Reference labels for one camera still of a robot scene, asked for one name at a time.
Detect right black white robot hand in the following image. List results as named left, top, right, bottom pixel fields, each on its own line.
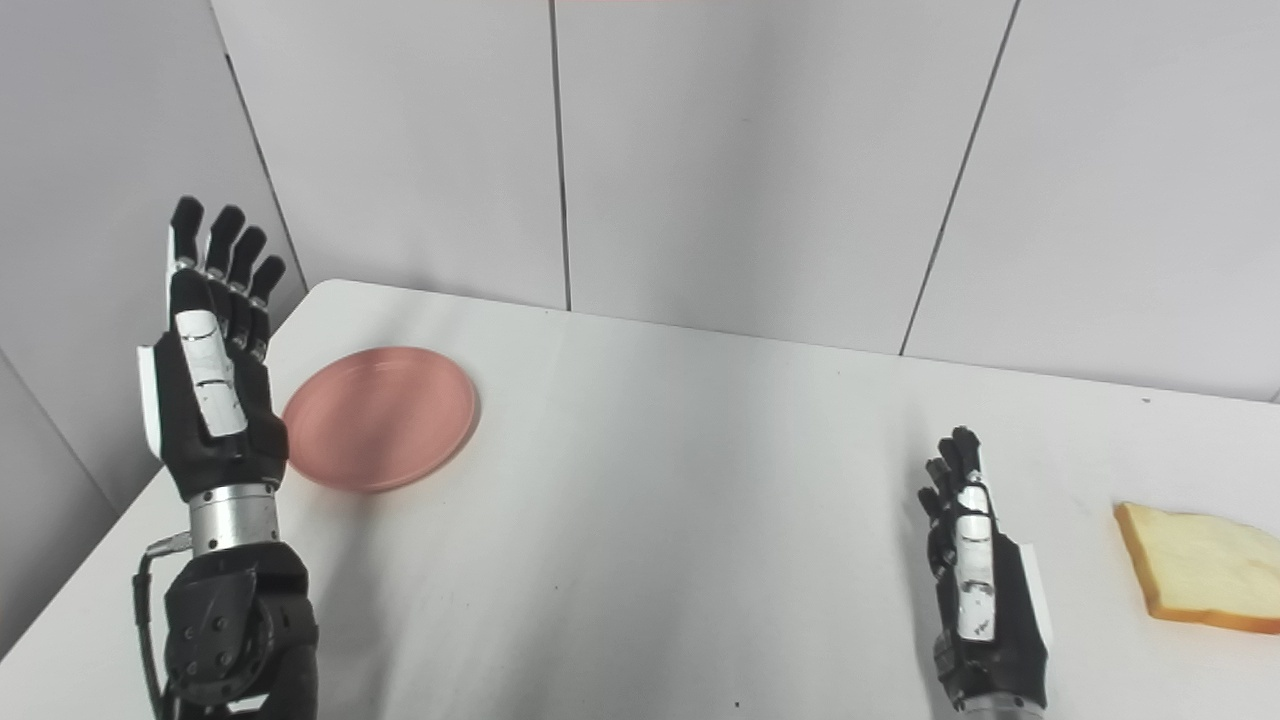
left=918, top=427, right=1054, bottom=713

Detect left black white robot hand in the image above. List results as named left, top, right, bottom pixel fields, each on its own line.
left=137, top=196, right=290, bottom=502

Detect pink round plate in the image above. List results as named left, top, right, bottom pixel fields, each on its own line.
left=282, top=346, right=480, bottom=493

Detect slice of white bread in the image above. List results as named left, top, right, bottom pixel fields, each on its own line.
left=1114, top=502, right=1280, bottom=636

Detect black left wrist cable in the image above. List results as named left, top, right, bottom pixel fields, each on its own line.
left=133, top=533, right=193, bottom=720

